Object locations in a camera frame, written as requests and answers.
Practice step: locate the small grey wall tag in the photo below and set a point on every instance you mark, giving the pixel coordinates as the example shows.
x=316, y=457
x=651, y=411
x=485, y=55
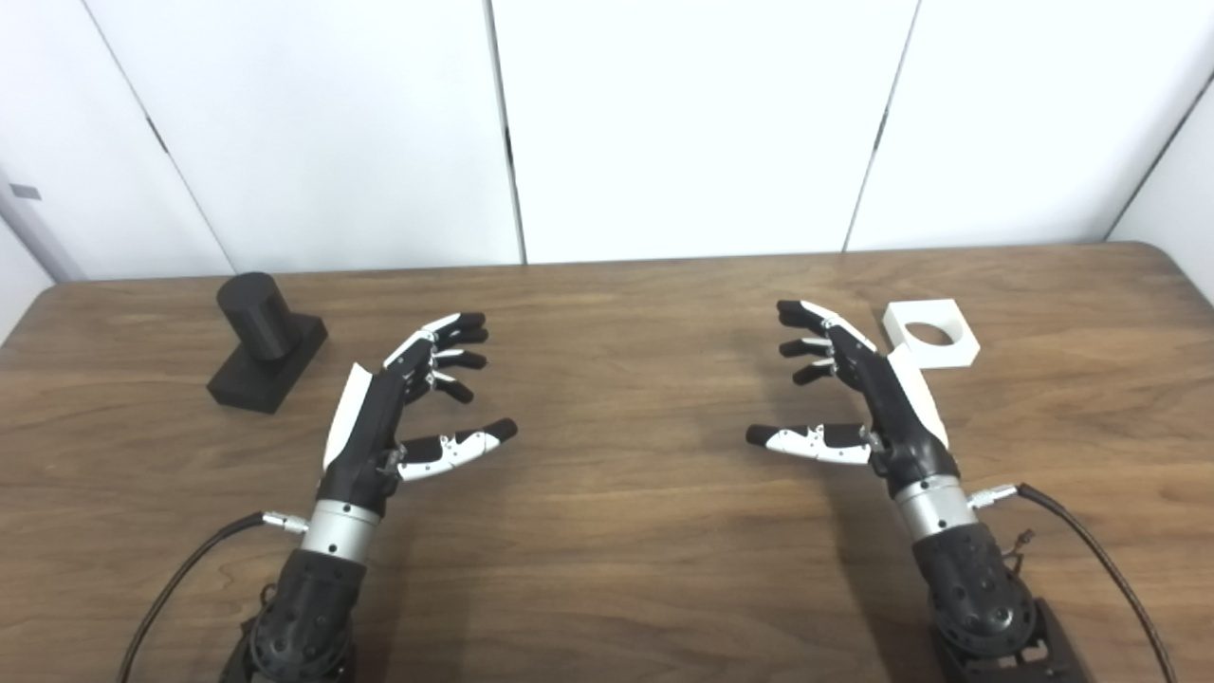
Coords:
x=26, y=192

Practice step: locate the white square piece with hole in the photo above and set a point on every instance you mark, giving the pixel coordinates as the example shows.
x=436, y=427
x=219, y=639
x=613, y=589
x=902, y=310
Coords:
x=953, y=351

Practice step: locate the black peg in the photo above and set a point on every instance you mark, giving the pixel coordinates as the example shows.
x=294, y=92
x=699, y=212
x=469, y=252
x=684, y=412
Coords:
x=266, y=356

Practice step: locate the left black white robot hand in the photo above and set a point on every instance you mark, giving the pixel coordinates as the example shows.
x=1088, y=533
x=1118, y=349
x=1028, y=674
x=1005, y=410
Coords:
x=365, y=427

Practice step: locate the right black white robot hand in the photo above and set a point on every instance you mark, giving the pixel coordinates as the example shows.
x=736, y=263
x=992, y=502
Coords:
x=896, y=408

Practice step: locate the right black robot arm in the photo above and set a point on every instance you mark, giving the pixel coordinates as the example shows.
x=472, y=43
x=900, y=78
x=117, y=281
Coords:
x=967, y=579

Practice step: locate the grey wall post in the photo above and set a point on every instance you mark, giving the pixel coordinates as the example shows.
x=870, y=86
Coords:
x=38, y=232

